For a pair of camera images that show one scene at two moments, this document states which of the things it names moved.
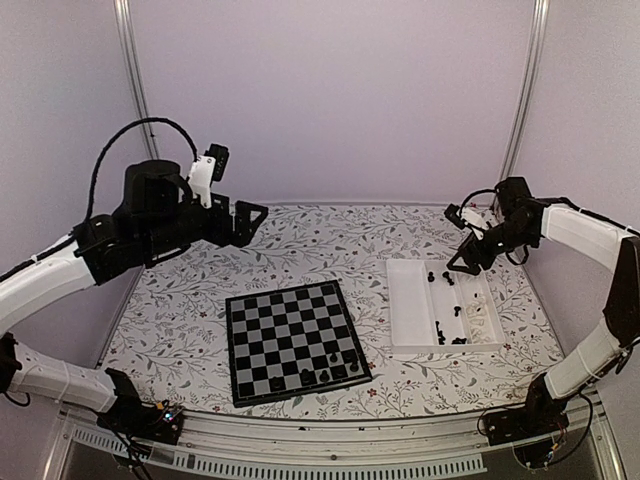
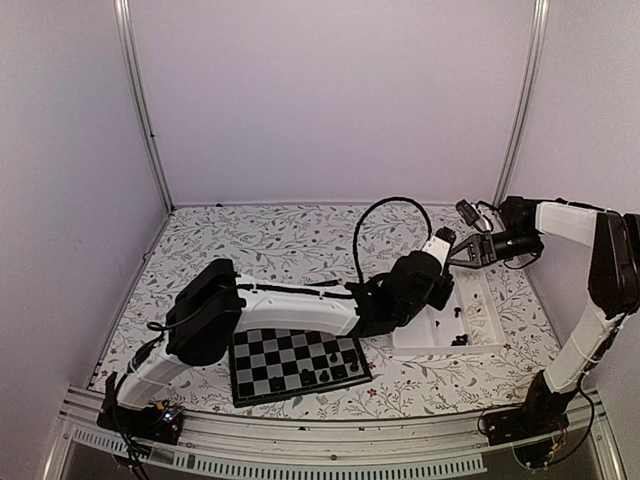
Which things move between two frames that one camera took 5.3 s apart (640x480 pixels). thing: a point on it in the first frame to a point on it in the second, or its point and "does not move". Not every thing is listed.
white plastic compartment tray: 434,308 does not move
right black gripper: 473,249 does not move
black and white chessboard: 293,341 does not move
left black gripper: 242,231 to 442,298
